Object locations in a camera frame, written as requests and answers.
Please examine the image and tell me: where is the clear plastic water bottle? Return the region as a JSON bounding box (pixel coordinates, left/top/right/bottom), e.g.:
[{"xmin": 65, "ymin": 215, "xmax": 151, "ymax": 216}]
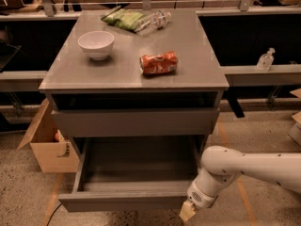
[{"xmin": 135, "ymin": 10, "xmax": 171, "ymax": 36}]

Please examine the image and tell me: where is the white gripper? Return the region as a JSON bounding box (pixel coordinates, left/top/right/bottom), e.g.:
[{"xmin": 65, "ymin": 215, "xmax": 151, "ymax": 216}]
[{"xmin": 179, "ymin": 180, "xmax": 218, "ymax": 222}]

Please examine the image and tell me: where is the white bowl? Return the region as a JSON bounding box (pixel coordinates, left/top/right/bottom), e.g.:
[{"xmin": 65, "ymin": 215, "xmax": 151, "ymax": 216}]
[{"xmin": 77, "ymin": 31, "xmax": 115, "ymax": 60}]

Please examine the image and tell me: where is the grey top drawer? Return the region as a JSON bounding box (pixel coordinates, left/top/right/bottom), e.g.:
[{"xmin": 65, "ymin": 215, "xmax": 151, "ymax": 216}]
[{"xmin": 52, "ymin": 108, "xmax": 219, "ymax": 137}]

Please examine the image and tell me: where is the crushed orange soda can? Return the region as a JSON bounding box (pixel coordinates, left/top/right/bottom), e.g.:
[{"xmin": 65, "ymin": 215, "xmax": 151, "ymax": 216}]
[{"xmin": 139, "ymin": 51, "xmax": 178, "ymax": 75}]

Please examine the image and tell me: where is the black floor cable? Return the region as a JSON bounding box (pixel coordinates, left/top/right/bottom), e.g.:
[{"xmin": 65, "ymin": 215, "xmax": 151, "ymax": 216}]
[{"xmin": 46, "ymin": 202, "xmax": 64, "ymax": 226}]

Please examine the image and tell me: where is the cardboard box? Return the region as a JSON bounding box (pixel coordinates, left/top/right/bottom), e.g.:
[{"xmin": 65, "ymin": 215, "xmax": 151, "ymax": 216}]
[{"xmin": 18, "ymin": 99, "xmax": 79, "ymax": 173}]

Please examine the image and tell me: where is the hand sanitizer pump bottle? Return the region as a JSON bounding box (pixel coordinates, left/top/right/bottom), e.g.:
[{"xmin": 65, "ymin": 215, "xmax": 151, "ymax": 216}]
[{"xmin": 257, "ymin": 48, "xmax": 275, "ymax": 72}]

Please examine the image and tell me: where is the grey drawer cabinet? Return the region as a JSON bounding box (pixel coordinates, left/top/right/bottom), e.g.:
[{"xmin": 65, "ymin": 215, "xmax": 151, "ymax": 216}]
[{"xmin": 38, "ymin": 8, "xmax": 230, "ymax": 143}]

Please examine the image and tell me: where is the grey drawer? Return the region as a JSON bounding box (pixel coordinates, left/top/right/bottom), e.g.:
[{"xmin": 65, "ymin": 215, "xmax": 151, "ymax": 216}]
[
  {"xmin": 58, "ymin": 136, "xmax": 200, "ymax": 212},
  {"xmin": 52, "ymin": 108, "xmax": 219, "ymax": 137}
]

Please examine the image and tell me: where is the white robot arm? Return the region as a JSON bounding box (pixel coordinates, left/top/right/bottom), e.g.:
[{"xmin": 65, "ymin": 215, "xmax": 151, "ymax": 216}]
[{"xmin": 179, "ymin": 146, "xmax": 301, "ymax": 222}]

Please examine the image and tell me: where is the green chip bag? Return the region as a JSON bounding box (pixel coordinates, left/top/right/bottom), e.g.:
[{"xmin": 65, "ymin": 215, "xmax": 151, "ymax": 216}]
[{"xmin": 101, "ymin": 6, "xmax": 144, "ymax": 31}]

